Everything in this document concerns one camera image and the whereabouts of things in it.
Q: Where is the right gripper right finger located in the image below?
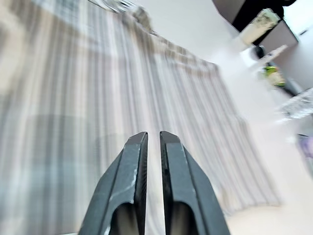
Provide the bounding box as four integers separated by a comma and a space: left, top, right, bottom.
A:
159, 130, 231, 235

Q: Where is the striped T-shirt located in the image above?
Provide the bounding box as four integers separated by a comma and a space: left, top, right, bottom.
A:
0, 0, 282, 235

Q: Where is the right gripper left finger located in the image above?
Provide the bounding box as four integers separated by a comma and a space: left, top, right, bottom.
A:
78, 131, 149, 235

